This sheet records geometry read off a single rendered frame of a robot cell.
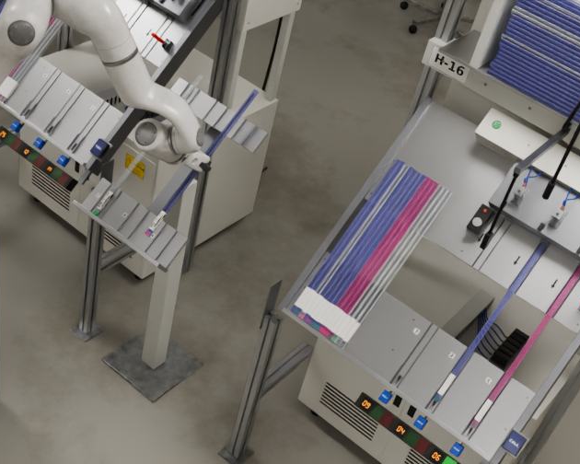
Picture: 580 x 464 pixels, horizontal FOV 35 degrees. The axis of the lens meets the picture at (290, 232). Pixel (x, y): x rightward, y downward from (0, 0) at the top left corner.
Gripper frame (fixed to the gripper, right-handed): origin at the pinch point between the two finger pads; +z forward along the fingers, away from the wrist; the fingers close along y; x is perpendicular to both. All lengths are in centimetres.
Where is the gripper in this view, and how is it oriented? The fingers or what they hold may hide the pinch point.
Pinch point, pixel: (202, 163)
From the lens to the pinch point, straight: 254.8
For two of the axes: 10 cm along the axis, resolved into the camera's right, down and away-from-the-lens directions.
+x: -5.4, 8.4, 0.6
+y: -7.7, -5.2, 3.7
